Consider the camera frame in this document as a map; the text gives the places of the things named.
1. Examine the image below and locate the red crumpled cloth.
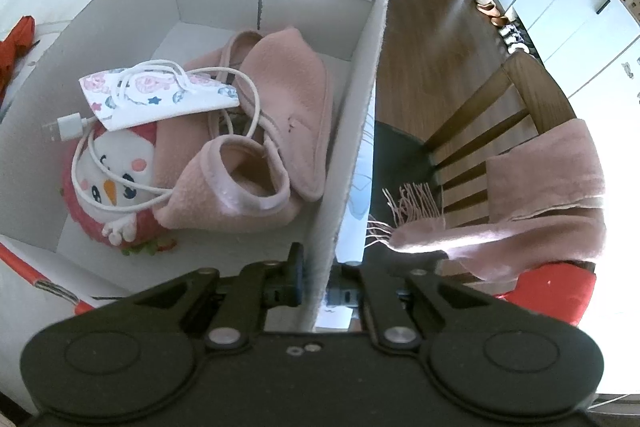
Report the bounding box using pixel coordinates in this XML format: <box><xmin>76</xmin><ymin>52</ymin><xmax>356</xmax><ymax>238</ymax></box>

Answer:
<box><xmin>0</xmin><ymin>16</ymin><xmax>37</xmax><ymax>100</ymax></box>

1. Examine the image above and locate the pink fringed scarf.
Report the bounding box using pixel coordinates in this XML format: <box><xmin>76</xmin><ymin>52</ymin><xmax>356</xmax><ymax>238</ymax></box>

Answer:
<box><xmin>367</xmin><ymin>118</ymin><xmax>607</xmax><ymax>283</ymax></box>

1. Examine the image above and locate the white charging cable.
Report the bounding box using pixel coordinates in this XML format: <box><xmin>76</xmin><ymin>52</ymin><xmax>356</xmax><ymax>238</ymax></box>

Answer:
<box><xmin>42</xmin><ymin>61</ymin><xmax>282</xmax><ymax>214</ymax></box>

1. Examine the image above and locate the white printed face mask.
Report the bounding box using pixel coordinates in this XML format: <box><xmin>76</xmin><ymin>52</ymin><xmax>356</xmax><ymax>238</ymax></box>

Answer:
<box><xmin>78</xmin><ymin>62</ymin><xmax>240</xmax><ymax>132</ymax></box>

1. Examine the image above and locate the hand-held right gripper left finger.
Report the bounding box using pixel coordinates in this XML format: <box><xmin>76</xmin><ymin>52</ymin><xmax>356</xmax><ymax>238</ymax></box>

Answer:
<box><xmin>127</xmin><ymin>242</ymin><xmax>305</xmax><ymax>351</ymax></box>

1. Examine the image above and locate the wooden chair with dark seat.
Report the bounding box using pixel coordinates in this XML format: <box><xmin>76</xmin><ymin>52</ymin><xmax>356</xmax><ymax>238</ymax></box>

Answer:
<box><xmin>372</xmin><ymin>52</ymin><xmax>607</xmax><ymax>289</ymax></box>

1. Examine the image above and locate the red and white cardboard box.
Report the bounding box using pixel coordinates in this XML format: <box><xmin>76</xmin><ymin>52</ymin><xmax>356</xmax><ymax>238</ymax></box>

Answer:
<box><xmin>0</xmin><ymin>0</ymin><xmax>392</xmax><ymax>334</ymax></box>

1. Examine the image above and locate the pink plush penguin toy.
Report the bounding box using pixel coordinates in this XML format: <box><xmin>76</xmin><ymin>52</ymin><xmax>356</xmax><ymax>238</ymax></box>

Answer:
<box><xmin>61</xmin><ymin>122</ymin><xmax>179</xmax><ymax>257</ymax></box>

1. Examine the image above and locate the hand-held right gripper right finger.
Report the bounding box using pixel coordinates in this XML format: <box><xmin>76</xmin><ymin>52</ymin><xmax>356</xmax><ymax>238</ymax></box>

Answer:
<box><xmin>327</xmin><ymin>261</ymin><xmax>501</xmax><ymax>352</ymax></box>

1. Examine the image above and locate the row of shoes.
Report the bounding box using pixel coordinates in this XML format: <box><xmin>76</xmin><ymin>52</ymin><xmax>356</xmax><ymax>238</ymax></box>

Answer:
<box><xmin>472</xmin><ymin>0</ymin><xmax>534</xmax><ymax>56</ymax></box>

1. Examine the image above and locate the pink fleece hat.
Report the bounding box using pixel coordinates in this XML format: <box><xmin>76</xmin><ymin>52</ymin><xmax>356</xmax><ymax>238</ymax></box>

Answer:
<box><xmin>152</xmin><ymin>27</ymin><xmax>335</xmax><ymax>234</ymax></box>

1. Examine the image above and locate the red cloth on chair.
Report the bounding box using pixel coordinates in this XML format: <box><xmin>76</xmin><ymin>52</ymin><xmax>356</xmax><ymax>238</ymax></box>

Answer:
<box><xmin>492</xmin><ymin>259</ymin><xmax>599</xmax><ymax>329</ymax></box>

